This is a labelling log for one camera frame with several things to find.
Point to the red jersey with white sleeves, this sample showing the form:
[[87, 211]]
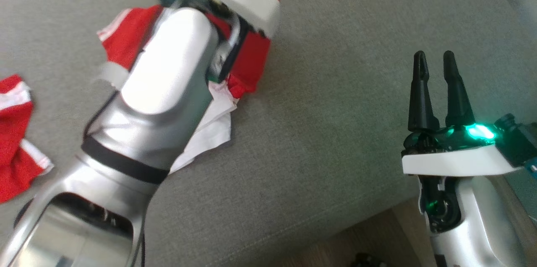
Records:
[[251, 66]]

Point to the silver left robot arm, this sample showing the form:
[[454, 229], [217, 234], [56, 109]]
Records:
[[168, 70]]

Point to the red shorts with white stripe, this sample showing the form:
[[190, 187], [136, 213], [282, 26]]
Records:
[[12, 141]]

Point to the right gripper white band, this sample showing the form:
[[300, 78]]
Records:
[[453, 162]]

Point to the grey sofa seat cushion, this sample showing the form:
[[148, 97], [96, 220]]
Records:
[[335, 112]]

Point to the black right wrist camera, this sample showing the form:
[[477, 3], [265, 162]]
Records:
[[514, 137]]

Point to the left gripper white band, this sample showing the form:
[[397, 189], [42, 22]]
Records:
[[251, 3]]

